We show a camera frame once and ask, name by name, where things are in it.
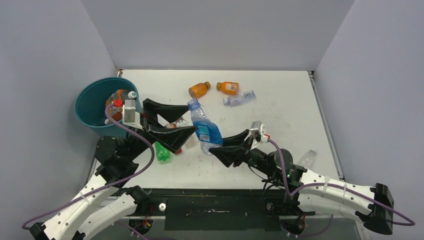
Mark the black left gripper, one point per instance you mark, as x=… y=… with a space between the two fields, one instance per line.
x=172 y=137

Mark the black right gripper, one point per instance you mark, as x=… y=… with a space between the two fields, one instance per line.
x=229 y=153

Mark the blue label water bottle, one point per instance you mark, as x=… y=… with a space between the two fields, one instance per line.
x=207 y=132

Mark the large orange label bottle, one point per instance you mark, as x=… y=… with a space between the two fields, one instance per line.
x=117 y=100

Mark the clear bottle blue cap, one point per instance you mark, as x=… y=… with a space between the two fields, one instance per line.
x=308 y=159

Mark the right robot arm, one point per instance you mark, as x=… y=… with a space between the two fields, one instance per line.
x=306 y=190

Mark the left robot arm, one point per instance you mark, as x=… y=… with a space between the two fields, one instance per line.
x=84 y=216

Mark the bottle inside bin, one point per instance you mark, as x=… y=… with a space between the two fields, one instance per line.
x=107 y=122

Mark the teal plastic bin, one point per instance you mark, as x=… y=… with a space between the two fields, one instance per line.
x=90 y=105

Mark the green plastic bottle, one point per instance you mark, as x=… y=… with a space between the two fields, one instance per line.
x=163 y=155

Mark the small orange juice bottle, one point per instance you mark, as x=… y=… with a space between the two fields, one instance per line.
x=199 y=90

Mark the crushed clear water bottle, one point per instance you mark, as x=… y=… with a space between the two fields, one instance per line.
x=239 y=99

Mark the orange bottle with barcode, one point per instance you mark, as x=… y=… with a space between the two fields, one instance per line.
x=227 y=87

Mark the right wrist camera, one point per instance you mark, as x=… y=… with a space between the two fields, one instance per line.
x=258 y=131

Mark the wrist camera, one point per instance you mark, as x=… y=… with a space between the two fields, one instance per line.
x=129 y=112
x=258 y=131

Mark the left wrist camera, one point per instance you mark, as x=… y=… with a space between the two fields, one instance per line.
x=129 y=112

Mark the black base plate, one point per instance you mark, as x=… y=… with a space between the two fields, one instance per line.
x=219 y=210

